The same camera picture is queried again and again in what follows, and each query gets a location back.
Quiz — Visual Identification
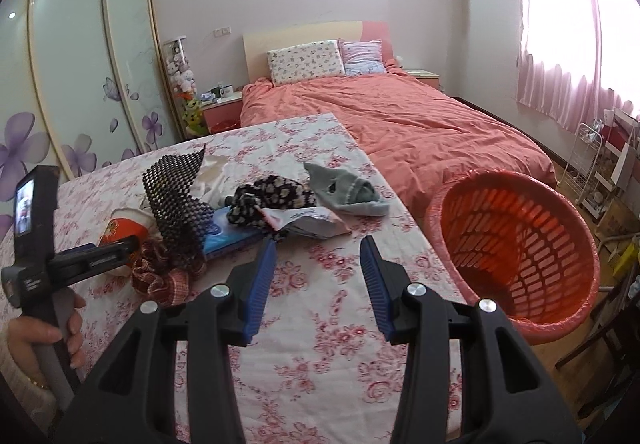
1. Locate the blue Vinda tissue pack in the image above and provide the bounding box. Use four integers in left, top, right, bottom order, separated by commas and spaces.
203, 207, 264, 260

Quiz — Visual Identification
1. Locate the white pink snack wrapper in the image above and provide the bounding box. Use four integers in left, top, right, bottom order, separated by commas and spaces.
260, 206, 352, 241

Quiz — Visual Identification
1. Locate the black daisy print cloth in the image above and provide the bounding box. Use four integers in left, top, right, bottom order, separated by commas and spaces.
224, 175, 318, 241

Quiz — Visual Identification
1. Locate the grey blue sock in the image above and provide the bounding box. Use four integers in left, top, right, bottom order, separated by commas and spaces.
304, 163, 390, 218

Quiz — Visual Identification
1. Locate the black mesh net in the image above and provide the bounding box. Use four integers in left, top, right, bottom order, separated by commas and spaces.
142, 149, 214, 262

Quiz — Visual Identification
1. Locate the red white paper cup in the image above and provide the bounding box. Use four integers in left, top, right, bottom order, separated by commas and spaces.
99, 208, 155, 277

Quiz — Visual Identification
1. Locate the red plaid scrunchie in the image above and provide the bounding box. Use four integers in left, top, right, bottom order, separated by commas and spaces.
131, 239, 207, 308

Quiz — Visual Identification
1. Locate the cream paper bag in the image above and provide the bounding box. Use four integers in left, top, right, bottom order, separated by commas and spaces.
189, 155, 250, 209

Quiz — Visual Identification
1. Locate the person's left hand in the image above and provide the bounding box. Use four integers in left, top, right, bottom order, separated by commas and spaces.
6, 295, 86, 388

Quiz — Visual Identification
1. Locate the orange plastic laundry basket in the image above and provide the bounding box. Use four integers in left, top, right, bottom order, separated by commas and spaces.
424, 170, 600, 346

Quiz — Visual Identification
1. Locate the bed with salmon duvet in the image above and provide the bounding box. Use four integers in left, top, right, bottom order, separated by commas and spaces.
241, 64, 556, 220

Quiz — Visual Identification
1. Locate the pink left nightstand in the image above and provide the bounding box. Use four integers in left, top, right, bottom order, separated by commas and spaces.
202, 91, 243, 134

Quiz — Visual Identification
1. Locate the right nightstand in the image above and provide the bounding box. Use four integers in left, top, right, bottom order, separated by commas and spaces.
406, 70, 440, 90

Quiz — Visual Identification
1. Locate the sliding wardrobe with flower print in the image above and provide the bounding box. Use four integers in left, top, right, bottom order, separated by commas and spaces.
1, 0, 182, 232

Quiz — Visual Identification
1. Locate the pink striped pillow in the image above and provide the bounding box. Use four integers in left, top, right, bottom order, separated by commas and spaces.
338, 39, 386, 76

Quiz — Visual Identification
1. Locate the floral white pillow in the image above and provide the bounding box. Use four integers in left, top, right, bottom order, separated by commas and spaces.
267, 39, 345, 86

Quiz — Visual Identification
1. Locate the wooden pink headboard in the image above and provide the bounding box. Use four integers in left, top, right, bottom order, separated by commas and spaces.
243, 21, 394, 82

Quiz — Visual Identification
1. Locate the plush toy display tube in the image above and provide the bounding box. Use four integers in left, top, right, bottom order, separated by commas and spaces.
163, 36, 208, 139

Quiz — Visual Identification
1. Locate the dark wooden chair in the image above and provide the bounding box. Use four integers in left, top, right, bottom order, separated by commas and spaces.
554, 265, 639, 420

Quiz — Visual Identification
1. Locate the pink window curtain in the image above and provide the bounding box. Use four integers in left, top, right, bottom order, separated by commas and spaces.
516, 0, 639, 131

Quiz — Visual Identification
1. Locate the white wire rack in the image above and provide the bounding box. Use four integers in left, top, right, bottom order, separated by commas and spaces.
560, 119, 617, 221

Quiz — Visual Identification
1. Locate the wall power socket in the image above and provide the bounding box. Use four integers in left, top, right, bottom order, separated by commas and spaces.
213, 26, 231, 37

